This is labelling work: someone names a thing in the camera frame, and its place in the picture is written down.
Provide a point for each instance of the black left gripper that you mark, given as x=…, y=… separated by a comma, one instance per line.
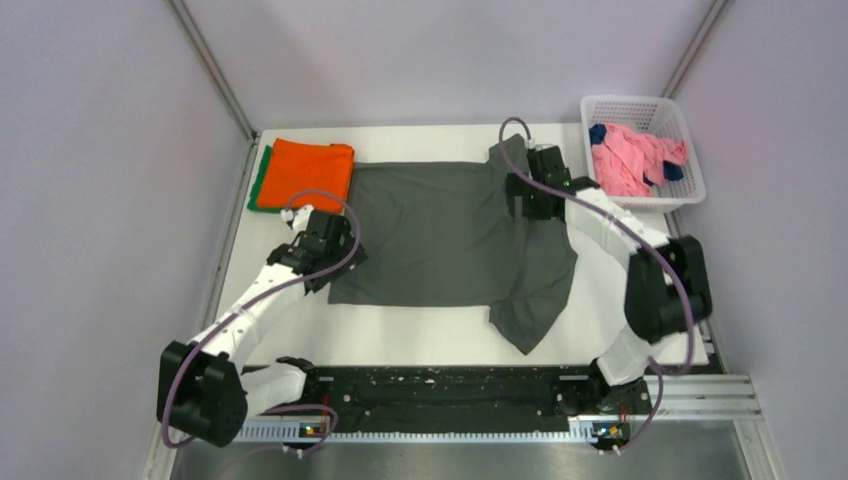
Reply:
x=359, y=258

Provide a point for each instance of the aluminium frame post left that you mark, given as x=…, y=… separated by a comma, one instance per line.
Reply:
x=210, y=65

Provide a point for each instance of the aluminium frame post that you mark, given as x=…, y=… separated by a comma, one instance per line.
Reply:
x=712, y=18
x=210, y=65

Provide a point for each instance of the white plastic laundry basket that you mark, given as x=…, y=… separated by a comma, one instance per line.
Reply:
x=640, y=150

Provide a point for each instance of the aluminium frame post right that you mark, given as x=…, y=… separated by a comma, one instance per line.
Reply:
x=712, y=18

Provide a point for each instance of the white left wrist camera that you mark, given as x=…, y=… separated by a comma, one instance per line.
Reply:
x=297, y=219

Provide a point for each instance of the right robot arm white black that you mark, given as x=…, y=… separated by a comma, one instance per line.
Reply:
x=667, y=290

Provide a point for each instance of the white slotted cable duct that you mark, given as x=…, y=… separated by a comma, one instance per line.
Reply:
x=300, y=432

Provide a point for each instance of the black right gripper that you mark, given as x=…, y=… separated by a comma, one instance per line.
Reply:
x=518, y=186

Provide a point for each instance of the folded orange t-shirt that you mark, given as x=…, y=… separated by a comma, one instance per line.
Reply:
x=319, y=175

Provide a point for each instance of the grey t-shirt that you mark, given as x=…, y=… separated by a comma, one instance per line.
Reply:
x=439, y=234

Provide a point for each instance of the folded green t-shirt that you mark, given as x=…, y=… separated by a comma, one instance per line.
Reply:
x=270, y=192

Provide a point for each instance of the pink crumpled t-shirt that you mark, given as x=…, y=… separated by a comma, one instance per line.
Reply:
x=623, y=162

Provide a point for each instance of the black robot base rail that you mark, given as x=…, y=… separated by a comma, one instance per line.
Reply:
x=441, y=400

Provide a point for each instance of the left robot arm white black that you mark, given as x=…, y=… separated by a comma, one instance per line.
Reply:
x=204, y=391

